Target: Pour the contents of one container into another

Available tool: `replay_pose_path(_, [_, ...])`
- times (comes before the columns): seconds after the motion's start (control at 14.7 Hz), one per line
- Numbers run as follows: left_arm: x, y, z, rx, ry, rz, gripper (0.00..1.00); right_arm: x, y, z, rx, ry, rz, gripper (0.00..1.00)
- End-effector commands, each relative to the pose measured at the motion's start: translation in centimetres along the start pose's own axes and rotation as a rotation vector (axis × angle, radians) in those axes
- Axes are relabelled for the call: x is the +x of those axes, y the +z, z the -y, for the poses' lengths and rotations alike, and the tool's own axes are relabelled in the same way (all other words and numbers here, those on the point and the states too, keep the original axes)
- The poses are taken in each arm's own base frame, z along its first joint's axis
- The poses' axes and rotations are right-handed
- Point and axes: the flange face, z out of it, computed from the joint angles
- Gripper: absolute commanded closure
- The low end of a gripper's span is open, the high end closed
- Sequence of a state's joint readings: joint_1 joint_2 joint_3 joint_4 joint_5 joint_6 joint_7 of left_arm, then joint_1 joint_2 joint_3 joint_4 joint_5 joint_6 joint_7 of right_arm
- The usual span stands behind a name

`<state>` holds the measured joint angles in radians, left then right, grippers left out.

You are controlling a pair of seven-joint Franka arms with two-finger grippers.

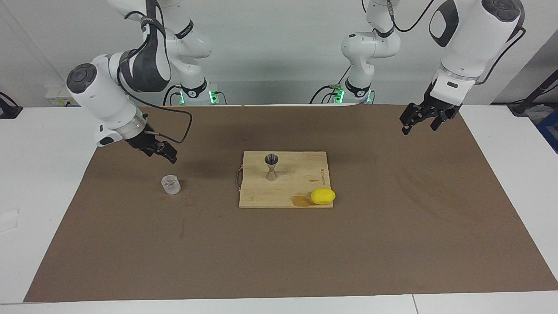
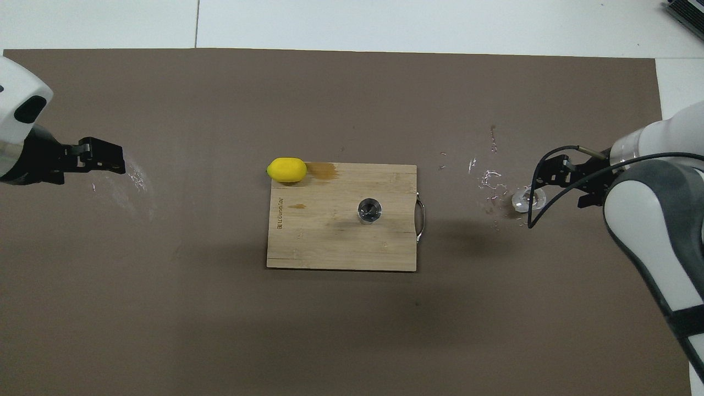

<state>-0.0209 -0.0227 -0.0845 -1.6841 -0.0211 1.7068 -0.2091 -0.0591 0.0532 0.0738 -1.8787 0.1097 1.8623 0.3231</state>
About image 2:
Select brown table mat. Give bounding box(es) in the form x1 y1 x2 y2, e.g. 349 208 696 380
0 48 692 396

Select wooden cutting board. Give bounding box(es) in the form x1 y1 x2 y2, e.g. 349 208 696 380
267 163 427 272

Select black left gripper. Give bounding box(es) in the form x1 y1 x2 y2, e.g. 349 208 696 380
0 125 127 185

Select yellow lemon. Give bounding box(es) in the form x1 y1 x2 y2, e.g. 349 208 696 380
267 157 307 183

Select grey ribbed device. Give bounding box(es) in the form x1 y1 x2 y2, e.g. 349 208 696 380
663 0 704 40

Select clear glass cup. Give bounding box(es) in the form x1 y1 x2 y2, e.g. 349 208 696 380
511 187 547 213

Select steel jigger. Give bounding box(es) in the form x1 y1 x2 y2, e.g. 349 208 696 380
357 198 382 224

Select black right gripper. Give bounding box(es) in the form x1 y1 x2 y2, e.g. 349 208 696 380
538 155 623 209

